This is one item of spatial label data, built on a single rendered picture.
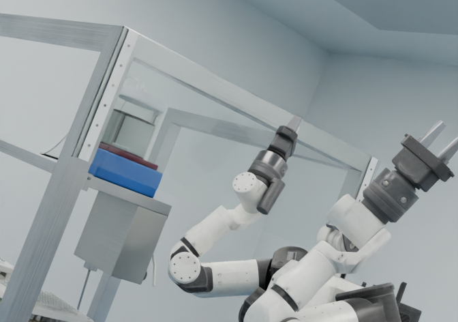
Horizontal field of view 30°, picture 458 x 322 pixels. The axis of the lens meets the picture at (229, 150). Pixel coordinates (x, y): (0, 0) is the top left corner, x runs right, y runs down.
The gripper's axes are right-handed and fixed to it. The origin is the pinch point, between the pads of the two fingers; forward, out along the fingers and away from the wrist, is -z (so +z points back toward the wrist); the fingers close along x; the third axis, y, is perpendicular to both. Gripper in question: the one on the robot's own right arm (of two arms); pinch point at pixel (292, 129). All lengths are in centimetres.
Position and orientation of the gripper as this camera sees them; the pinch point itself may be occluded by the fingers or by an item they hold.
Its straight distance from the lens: 233.4
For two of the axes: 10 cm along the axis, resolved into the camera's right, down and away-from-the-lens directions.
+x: 0.3, -4.7, -8.8
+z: -5.0, 7.6, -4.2
